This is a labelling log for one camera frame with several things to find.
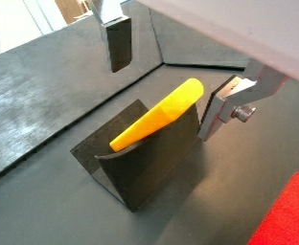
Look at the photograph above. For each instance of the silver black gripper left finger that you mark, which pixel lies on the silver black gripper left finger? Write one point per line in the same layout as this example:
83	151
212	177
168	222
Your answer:
117	30

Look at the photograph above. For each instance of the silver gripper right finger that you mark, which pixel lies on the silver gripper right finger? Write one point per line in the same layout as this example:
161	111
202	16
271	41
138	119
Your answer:
230	100

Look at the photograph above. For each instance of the red foam shape board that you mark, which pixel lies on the red foam shape board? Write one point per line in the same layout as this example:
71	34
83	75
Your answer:
280	227

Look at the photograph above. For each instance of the yellow two-prong object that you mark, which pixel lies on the yellow two-prong object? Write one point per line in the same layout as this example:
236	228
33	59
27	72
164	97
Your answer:
165	113

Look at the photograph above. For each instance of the black curved fixture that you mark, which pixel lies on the black curved fixture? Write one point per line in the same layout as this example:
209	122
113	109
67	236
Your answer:
134	172

